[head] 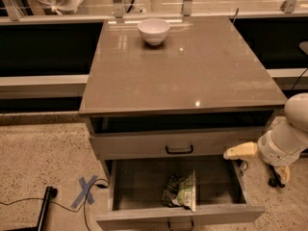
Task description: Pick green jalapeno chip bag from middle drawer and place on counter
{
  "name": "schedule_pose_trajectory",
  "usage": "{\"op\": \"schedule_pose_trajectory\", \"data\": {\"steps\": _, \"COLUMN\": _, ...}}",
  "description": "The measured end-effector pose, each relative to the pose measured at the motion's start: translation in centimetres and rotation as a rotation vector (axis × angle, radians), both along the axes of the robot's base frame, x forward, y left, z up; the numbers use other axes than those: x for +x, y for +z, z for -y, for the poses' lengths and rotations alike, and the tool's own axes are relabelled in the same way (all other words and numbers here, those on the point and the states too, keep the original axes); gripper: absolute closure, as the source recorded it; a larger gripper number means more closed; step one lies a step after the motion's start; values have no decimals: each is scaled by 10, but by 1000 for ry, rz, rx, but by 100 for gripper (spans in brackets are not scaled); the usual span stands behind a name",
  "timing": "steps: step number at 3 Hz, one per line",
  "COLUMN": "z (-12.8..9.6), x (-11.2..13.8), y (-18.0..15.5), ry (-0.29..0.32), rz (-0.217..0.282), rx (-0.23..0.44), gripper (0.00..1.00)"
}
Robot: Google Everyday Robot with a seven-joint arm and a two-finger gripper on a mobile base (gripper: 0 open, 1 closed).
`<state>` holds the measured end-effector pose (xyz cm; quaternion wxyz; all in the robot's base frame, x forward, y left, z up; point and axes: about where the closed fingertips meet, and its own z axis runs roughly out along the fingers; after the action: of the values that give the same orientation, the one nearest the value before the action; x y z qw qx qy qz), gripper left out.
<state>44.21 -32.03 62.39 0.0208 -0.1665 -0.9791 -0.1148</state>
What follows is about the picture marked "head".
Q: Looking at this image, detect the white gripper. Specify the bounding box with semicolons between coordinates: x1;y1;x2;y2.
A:
223;127;303;184

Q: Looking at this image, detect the green jalapeno chip bag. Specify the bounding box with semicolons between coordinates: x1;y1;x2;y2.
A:
162;170;196;212

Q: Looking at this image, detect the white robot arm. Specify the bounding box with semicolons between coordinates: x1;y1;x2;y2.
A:
223;93;308;187

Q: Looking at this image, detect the open middle drawer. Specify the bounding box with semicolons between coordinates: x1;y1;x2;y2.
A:
96;156;265;231

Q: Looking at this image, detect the grey drawer cabinet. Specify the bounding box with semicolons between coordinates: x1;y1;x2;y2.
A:
78;15;289;161

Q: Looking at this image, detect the black stand leg right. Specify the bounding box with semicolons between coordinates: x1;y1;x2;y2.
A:
268;165;285;188

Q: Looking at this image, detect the black stand leg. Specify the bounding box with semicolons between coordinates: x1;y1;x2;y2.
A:
268;165;285;188
10;186;58;231

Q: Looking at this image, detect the white ceramic bowl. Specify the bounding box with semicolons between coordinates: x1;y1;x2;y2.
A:
138;18;170;45

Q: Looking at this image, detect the blue tape cross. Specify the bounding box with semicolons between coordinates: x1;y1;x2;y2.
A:
71;175;97;209

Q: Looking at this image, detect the black stand leg left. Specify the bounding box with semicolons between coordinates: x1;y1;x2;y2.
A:
10;186;58;231

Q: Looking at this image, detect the black top drawer handle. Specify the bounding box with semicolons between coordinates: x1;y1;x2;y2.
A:
165;145;194;155

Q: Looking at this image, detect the black drawer handle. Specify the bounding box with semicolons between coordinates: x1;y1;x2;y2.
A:
167;220;194;231
165;145;194;155

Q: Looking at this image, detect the black middle drawer handle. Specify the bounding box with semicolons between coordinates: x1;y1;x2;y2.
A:
167;220;194;231

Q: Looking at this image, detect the black floor cable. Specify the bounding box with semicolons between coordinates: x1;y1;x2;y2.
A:
0;177;111;231

